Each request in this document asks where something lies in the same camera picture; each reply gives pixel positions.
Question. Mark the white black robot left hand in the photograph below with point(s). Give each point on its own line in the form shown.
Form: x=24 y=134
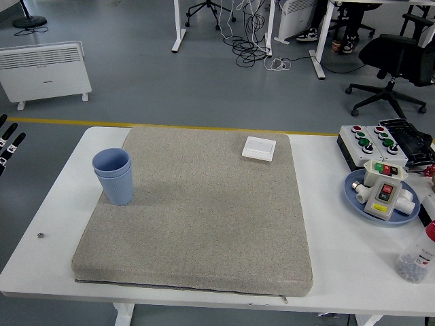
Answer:
x=15 y=142

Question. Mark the blue ribbed plastic cup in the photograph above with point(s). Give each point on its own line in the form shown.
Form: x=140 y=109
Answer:
x=119 y=191
x=110 y=161

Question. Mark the small floor cup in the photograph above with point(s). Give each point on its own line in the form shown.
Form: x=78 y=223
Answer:
x=337 y=45

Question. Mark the white push-button control box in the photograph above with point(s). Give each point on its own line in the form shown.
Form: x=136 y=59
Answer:
x=391 y=147
x=357 y=142

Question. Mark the large white panel heater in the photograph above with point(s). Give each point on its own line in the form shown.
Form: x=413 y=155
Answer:
x=44 y=74

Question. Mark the small metal nut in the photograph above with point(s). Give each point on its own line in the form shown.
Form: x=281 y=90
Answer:
x=40 y=235

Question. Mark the black round stand base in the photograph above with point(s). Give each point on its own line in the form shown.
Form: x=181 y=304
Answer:
x=30 y=21

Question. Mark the white desk leg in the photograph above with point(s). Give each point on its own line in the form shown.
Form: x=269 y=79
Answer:
x=317 y=57
x=270 y=30
x=178 y=34

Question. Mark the grey-brown cushion mat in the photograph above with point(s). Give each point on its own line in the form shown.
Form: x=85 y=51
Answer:
x=210 y=220

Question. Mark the black star chair base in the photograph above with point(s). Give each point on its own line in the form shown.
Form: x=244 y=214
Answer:
x=207 y=6

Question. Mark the blue plate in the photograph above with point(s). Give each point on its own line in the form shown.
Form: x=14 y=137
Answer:
x=353 y=200

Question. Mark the white table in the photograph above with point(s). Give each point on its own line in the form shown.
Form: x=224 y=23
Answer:
x=340 y=258

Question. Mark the white pipe fitting metal thread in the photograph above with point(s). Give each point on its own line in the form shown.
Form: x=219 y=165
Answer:
x=363 y=194

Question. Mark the person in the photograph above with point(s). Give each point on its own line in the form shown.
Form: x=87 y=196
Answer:
x=351 y=20

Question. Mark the black office chair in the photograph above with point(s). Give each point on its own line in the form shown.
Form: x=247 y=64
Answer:
x=397 y=57
x=416 y=20

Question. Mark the white pipe tee fitting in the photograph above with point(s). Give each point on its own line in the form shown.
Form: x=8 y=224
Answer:
x=406 y=202

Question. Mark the black tool case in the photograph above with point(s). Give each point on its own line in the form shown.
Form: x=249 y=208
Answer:
x=413 y=141

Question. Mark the small red part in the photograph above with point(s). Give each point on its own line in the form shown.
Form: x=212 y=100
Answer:
x=430 y=170

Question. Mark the clear bottle red cap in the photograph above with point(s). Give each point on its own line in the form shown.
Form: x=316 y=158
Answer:
x=416 y=258

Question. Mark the white wall switch panel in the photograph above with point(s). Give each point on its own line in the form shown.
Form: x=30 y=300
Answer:
x=259 y=148

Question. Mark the beige three-button switch box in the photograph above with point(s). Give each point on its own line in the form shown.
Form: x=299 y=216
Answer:
x=372 y=171

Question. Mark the grey on-off power switch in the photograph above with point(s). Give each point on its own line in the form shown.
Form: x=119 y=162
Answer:
x=382 y=200

